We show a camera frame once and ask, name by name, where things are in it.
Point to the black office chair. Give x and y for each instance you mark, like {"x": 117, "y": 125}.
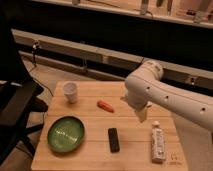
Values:
{"x": 18, "y": 97}

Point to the white tube bottle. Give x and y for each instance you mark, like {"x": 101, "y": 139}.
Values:
{"x": 158, "y": 143}

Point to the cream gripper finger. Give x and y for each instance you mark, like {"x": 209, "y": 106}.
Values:
{"x": 142, "y": 114}

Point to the orange carrot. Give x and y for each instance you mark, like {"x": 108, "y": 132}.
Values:
{"x": 105, "y": 106}

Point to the white paper cup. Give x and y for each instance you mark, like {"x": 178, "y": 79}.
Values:
{"x": 70, "y": 91}

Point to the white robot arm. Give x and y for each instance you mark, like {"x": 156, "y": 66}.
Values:
{"x": 144, "y": 85}

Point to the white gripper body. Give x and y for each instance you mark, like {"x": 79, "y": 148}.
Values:
{"x": 135, "y": 101}

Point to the black remote control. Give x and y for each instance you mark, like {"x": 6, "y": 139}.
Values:
{"x": 113, "y": 140}

